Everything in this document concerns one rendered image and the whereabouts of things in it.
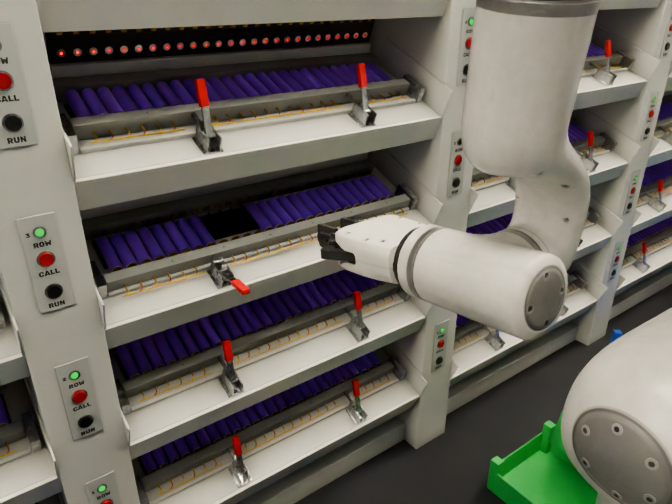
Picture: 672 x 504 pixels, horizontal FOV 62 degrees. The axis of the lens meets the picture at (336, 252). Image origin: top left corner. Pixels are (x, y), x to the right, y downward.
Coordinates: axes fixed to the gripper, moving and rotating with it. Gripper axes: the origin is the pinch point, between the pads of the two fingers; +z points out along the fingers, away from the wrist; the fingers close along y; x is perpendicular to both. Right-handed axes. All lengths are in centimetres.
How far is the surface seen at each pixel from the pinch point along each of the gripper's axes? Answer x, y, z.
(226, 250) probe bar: 3.8, 9.1, 17.3
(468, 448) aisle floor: 65, -42, 14
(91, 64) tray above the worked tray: -24.3, 21.0, 25.4
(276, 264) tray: 7.7, 1.9, 15.4
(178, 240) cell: 1.8, 14.7, 21.8
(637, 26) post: -24, -101, 14
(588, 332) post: 60, -102, 21
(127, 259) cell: 2.3, 22.8, 20.8
